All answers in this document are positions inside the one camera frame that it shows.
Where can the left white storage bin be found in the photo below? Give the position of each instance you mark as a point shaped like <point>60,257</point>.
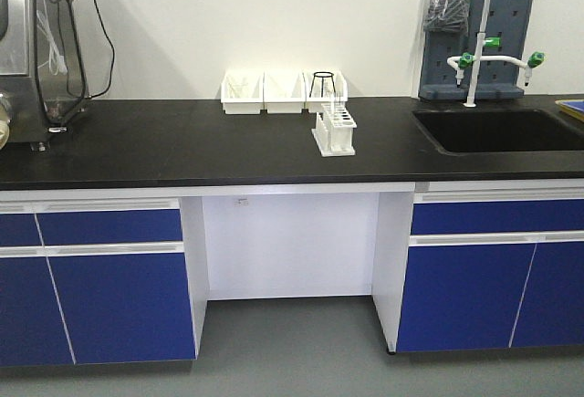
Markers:
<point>242,92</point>

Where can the white test tube rack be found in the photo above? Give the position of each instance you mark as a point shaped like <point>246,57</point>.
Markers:
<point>333,131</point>

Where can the right white storage bin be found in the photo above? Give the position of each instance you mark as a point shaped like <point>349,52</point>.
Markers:
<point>315,105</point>

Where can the grey pegboard drying rack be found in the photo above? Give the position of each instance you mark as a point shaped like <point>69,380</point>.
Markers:
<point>506,30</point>

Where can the black lab sink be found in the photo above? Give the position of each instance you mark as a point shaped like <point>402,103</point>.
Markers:
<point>491,131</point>

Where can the yellow rimmed blue tray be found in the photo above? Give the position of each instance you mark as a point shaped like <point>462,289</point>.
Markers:
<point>572,107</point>

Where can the right blue cabinet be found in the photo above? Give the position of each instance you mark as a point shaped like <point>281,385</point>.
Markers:
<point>480,265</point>

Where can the white gooseneck lab faucet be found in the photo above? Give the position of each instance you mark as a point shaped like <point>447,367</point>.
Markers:
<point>473,61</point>

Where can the blue cabinet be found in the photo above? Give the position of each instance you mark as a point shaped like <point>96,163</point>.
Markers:
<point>107,280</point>
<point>480,265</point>

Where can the middle white storage bin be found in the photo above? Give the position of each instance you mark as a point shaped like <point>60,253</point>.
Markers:
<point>284,92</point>

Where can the stainless steel lab machine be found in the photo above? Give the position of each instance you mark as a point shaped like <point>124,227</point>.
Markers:
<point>43,82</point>

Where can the white storage bin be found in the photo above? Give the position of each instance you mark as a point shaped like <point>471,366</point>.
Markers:
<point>284,92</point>
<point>315,105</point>
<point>242,92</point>

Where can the left blue cabinet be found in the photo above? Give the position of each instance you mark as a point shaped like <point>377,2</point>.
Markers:
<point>107,280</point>

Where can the clear glass test tube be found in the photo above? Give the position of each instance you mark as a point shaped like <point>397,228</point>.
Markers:
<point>336,104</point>

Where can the black metal tripod stand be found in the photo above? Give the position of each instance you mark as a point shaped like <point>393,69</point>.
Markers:
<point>322,84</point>

